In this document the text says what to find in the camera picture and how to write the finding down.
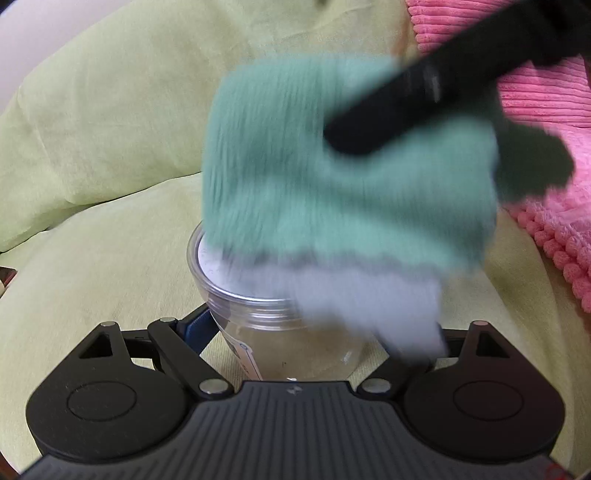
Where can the light green sofa cover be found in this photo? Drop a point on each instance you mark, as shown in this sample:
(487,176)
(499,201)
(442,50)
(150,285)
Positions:
(103,107)

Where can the teal microfiber cloth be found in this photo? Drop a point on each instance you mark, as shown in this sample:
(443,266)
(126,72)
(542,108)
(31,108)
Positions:
(363,243)

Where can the clear plastic jar white lid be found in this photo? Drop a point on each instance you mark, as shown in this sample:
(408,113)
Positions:
(272,343)

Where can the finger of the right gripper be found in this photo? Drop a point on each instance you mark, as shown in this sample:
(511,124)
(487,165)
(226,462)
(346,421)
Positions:
(541,32)

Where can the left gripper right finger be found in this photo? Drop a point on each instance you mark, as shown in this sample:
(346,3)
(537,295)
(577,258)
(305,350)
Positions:
(392,379)

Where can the dark smartphone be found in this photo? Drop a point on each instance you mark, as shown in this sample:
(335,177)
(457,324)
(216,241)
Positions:
(6,276)

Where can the pink fleece blanket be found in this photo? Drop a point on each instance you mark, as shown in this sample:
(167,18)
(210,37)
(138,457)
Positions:
(540,120)

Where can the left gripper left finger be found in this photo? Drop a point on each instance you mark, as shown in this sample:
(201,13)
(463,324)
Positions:
(179,344)

